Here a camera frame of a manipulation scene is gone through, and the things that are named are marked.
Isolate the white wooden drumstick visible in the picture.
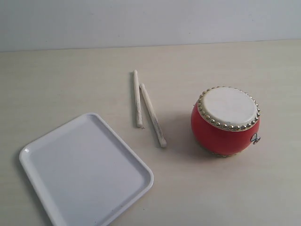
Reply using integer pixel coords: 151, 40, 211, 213
133, 70, 143, 128
140, 83, 167, 148

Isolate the small red drum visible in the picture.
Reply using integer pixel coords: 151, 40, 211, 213
191, 86, 261, 157

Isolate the white plastic tray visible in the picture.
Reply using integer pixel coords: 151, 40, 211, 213
19, 113, 154, 226

